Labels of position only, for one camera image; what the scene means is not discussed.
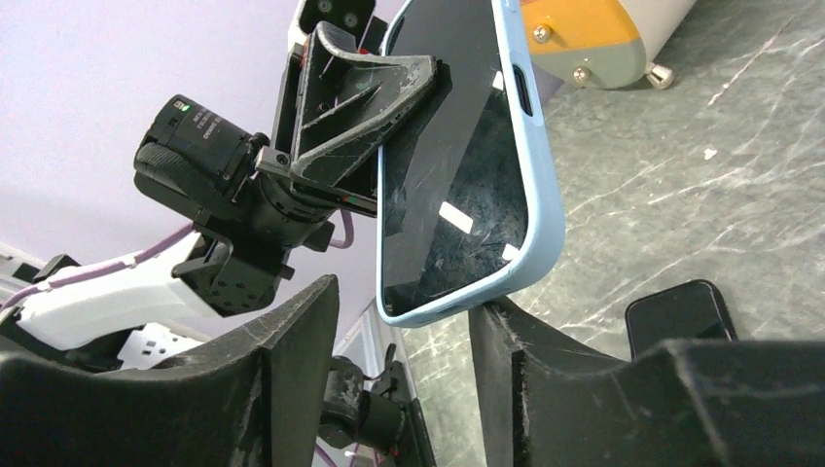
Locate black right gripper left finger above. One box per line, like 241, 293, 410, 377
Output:
1, 275, 340, 466

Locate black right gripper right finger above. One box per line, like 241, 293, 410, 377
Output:
469, 298, 824, 466

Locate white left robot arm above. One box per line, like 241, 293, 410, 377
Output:
1, 1, 437, 373

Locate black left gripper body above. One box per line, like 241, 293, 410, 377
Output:
249, 13, 387, 245

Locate black phone on table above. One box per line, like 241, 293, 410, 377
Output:
625, 279, 738, 358

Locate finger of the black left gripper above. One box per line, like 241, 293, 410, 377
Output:
290, 21, 438, 190

